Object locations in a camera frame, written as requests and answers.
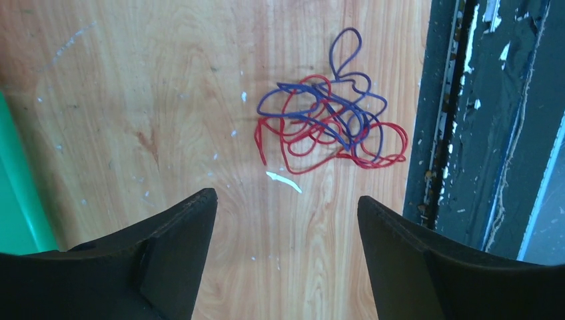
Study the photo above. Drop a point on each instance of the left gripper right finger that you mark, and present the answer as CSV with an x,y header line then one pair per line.
x,y
416,273

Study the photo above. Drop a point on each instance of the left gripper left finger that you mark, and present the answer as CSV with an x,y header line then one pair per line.
x,y
149,270

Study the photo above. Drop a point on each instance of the green plastic bin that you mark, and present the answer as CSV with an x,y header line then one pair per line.
x,y
24,225

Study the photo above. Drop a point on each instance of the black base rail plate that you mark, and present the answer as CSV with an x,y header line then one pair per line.
x,y
487,163

